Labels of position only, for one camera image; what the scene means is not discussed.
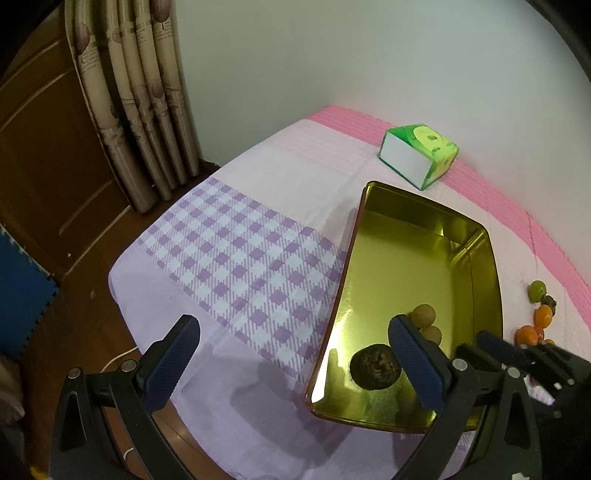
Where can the blue foam mat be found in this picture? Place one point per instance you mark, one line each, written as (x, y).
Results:
(23, 295)

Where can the green tomato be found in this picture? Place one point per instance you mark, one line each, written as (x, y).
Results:
(535, 290)

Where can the brown wooden door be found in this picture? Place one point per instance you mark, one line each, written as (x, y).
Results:
(46, 161)

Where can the orange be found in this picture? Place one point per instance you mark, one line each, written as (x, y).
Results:
(549, 342)
(543, 316)
(526, 334)

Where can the beige patterned curtain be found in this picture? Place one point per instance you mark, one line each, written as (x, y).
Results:
(138, 92)

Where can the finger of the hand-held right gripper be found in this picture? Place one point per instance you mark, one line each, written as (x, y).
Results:
(498, 347)
(547, 364)

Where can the gold metal tin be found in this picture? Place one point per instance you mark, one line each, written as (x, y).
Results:
(406, 277)

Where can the green tissue box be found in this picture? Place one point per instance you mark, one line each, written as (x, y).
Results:
(434, 147)

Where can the pink purple checked cloth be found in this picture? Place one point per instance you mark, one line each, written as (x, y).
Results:
(277, 184)

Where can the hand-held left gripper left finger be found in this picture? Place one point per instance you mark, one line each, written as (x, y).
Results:
(173, 364)

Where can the tan longan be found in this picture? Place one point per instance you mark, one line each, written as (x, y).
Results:
(431, 333)
(423, 315)

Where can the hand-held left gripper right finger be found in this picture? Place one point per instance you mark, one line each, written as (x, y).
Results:
(415, 364)

